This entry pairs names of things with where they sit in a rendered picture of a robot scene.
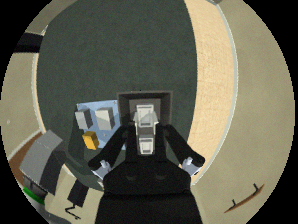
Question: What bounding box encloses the orange-yellow block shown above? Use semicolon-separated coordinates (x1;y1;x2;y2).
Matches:
82;131;99;150

